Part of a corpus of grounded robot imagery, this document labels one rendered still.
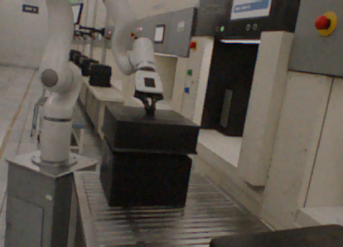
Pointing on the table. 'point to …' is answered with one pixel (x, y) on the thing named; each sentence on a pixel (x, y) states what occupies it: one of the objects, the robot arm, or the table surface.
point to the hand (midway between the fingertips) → (150, 107)
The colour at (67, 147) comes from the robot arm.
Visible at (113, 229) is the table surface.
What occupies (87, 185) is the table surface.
